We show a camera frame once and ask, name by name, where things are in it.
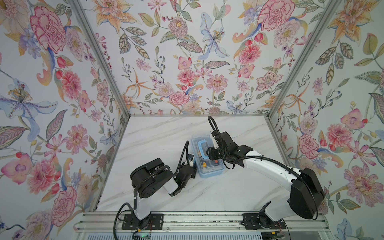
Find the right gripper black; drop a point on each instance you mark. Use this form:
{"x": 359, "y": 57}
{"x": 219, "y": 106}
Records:
{"x": 211, "y": 150}

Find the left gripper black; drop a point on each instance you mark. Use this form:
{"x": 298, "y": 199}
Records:
{"x": 180, "y": 167}

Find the blue transparent plastic toolbox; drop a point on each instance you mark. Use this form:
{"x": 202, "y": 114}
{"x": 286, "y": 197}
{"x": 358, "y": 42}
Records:
{"x": 199, "y": 145}

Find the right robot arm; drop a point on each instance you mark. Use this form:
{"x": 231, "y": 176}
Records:
{"x": 305, "y": 191}

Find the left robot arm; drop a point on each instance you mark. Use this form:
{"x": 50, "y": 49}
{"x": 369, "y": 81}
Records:
{"x": 155, "y": 175}

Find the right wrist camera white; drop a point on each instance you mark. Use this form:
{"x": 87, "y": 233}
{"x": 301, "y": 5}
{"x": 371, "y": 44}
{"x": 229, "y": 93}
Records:
{"x": 215, "y": 142}

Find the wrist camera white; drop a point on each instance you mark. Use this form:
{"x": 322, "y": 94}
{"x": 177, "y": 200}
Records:
{"x": 190, "y": 159}
{"x": 215, "y": 142}

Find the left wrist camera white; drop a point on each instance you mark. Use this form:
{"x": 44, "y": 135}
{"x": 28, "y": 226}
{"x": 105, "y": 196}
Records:
{"x": 190, "y": 159}

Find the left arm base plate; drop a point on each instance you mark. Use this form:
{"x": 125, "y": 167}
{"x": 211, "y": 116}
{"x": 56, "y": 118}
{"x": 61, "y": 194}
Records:
{"x": 151, "y": 222}

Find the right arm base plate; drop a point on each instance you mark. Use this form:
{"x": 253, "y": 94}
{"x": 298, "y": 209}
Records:
{"x": 256, "y": 221}

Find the aluminium mounting rail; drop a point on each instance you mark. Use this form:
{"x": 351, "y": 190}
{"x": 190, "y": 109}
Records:
{"x": 173, "y": 222}

